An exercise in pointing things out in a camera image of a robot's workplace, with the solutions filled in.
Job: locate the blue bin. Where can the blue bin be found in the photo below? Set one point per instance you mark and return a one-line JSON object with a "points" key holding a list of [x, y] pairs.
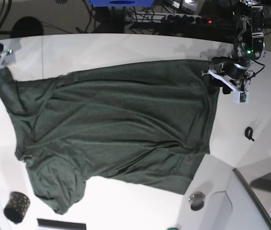
{"points": [[122, 3]]}

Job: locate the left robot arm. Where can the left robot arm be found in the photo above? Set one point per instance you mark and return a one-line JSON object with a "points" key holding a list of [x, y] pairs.
{"points": [[247, 20]]}

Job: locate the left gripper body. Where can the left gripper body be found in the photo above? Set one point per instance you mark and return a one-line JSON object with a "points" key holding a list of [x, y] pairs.
{"points": [[233, 73]]}

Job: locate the dark green t-shirt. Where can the dark green t-shirt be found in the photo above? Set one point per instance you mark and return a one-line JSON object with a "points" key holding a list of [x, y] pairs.
{"points": [[143, 123]]}

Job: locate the small green object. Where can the small green object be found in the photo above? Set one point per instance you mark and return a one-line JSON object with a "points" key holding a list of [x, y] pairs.
{"points": [[173, 228]]}

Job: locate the white power strip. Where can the white power strip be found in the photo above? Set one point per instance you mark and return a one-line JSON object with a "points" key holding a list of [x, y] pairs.
{"points": [[155, 17]]}

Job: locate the round metal table grommet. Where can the round metal table grommet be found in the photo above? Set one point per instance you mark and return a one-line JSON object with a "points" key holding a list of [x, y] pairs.
{"points": [[196, 201]]}

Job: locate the small black clip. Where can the small black clip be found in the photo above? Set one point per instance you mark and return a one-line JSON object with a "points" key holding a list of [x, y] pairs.
{"points": [[249, 133]]}

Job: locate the black patterned cup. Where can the black patterned cup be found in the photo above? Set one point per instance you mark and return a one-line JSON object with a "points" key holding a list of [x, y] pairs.
{"points": [[17, 207]]}

